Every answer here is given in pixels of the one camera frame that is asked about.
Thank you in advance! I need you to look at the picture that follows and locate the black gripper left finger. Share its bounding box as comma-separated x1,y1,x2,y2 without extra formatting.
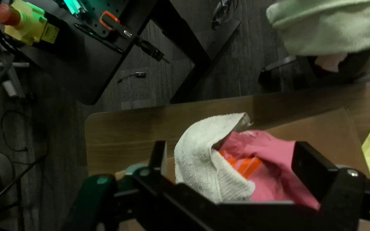
134,140,183,203

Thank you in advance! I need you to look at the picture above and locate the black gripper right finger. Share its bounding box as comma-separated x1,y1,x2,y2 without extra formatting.
292,140,369,231

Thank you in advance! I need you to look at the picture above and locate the white towel cloth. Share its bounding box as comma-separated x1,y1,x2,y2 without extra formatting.
174,112,257,206

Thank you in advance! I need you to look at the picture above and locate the pink cloth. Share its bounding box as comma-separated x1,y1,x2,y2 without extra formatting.
212,130,323,212

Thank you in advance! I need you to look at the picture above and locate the peach cloth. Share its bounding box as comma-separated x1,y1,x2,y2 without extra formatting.
314,53,350,75

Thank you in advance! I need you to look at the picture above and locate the light green cloth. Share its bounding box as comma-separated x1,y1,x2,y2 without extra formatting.
265,0,370,58

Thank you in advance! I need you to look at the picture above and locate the large cardboard box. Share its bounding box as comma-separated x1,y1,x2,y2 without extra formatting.
85,107,367,181

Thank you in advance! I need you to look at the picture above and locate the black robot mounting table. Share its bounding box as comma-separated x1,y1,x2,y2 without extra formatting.
17,0,243,107

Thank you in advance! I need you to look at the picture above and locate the yellow emergency stop button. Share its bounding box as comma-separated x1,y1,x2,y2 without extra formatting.
0,0,61,48

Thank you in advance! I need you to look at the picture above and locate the black floor cable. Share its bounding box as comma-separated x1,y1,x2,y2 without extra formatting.
0,107,52,216

